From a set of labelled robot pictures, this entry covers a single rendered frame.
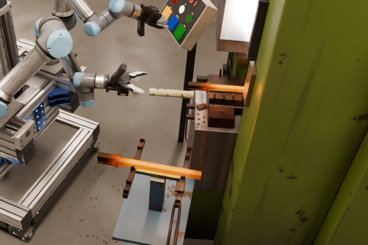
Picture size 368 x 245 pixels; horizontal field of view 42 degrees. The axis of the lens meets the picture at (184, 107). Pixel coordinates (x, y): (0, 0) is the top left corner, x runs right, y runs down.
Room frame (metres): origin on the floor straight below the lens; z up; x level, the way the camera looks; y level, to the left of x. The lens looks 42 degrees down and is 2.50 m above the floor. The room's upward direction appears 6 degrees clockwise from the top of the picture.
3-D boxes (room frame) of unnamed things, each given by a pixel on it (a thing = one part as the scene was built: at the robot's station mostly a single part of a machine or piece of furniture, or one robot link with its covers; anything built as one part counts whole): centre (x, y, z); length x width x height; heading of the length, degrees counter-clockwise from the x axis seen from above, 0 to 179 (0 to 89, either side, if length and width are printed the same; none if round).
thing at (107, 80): (1.81, 0.33, 0.97); 0.12 x 0.08 x 0.09; 93
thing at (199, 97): (1.81, -0.33, 0.69); 0.56 x 0.38 x 0.45; 93
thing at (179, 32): (2.26, 0.07, 1.01); 0.07 x 0.05 x 0.07; 28
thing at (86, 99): (1.81, 0.50, 0.88); 0.11 x 0.08 x 0.11; 31
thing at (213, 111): (1.68, -0.18, 0.95); 0.12 x 0.09 x 0.07; 93
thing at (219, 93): (1.86, -0.32, 0.96); 0.42 x 0.20 x 0.09; 93
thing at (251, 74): (1.54, -0.26, 1.27); 0.09 x 0.02 x 0.17; 3
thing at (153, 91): (2.19, 0.00, 0.62); 0.44 x 0.05 x 0.05; 93
